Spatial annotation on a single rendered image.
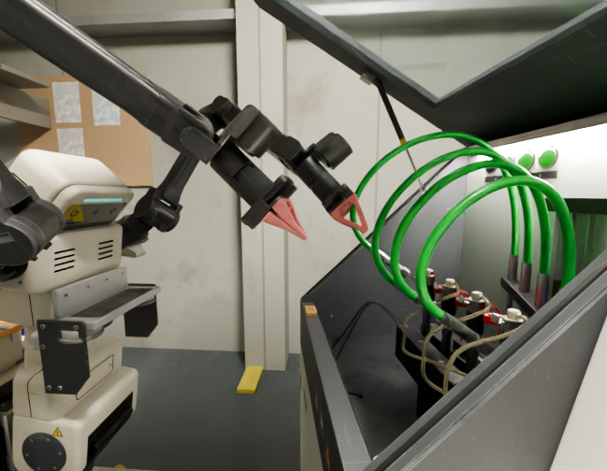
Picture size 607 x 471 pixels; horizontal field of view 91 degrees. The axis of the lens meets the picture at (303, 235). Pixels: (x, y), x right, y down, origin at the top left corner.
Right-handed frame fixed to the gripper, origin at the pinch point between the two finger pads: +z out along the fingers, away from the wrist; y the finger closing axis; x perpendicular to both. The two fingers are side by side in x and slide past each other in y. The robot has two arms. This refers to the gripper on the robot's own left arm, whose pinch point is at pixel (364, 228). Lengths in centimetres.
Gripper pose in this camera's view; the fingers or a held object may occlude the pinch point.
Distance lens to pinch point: 65.6
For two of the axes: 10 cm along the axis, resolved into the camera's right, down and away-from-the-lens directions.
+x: -7.4, 6.7, 1.0
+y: 2.2, 0.9, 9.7
